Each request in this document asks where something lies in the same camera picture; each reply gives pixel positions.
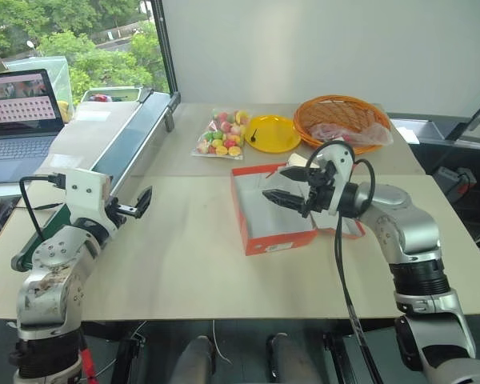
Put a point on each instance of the metal tray with small items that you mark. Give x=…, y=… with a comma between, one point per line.
x=104, y=95

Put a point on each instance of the yellow plastic plate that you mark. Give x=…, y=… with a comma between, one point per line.
x=276, y=134

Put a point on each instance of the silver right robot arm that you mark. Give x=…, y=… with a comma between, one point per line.
x=412, y=236

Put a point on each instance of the translucent plastic cover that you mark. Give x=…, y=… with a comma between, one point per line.
x=60, y=76

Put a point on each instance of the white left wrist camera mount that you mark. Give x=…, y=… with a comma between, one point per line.
x=86, y=192

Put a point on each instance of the orange cardboard box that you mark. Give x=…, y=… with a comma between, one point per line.
x=280, y=240

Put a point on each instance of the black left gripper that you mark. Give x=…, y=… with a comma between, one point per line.
x=126, y=209

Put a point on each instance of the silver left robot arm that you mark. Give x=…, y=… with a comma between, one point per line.
x=52, y=276

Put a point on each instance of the clear bag of colourful sweets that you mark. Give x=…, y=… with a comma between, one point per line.
x=222, y=136

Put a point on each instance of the black window frame post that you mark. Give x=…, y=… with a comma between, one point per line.
x=166, y=52

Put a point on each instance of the small black spoon-shaped object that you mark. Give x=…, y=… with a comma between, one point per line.
x=253, y=137

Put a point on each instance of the grey open laptop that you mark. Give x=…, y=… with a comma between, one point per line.
x=20, y=120

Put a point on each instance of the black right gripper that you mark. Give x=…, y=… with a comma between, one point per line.
x=320, y=196

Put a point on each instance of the orange woven basket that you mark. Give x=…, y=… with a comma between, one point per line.
x=336, y=110

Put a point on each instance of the conveyor belt with dark band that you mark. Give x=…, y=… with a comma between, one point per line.
x=138, y=128

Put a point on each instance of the yellow object beside laptop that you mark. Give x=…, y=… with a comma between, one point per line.
x=65, y=112

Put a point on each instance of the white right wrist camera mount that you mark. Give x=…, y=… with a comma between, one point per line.
x=342, y=160

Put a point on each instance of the clear plastic bag with red contents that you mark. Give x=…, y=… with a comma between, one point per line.
x=364, y=134

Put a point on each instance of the white paper piece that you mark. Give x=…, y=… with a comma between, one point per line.
x=298, y=161

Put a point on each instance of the grey battery packs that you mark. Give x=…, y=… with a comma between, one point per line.
x=452, y=180

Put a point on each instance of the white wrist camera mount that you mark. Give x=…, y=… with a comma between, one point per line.
x=342, y=160
x=86, y=192

